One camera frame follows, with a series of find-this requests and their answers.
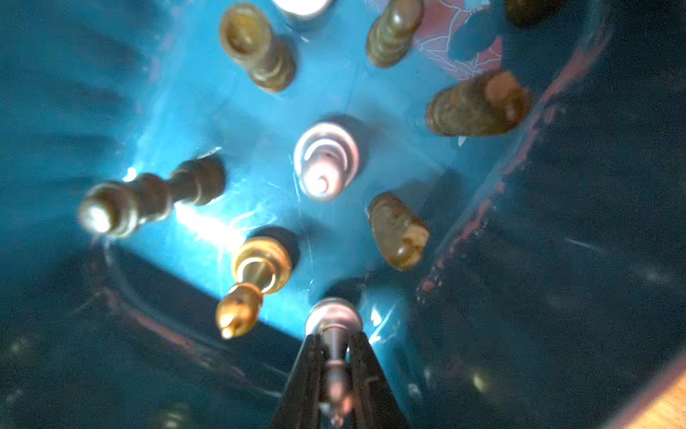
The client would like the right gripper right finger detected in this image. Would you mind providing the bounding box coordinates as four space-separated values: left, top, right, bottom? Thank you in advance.
349 332 409 429

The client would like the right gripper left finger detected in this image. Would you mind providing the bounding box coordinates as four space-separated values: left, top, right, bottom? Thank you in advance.
269 334 324 429

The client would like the silver chess piece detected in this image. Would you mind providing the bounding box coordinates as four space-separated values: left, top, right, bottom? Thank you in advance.
305 298 363 428
294 122 360 202
273 0 333 21

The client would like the gold chess piece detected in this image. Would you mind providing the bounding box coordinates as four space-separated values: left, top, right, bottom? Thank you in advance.
215 236 293 340

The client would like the dark chess piece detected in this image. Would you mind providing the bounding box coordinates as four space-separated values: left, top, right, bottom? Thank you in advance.
219 3 296 93
504 0 566 28
368 192 431 272
366 0 424 69
425 70 532 137
77 157 227 239

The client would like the teal plastic storage box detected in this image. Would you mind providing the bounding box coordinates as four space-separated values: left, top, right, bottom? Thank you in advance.
1 1 685 428

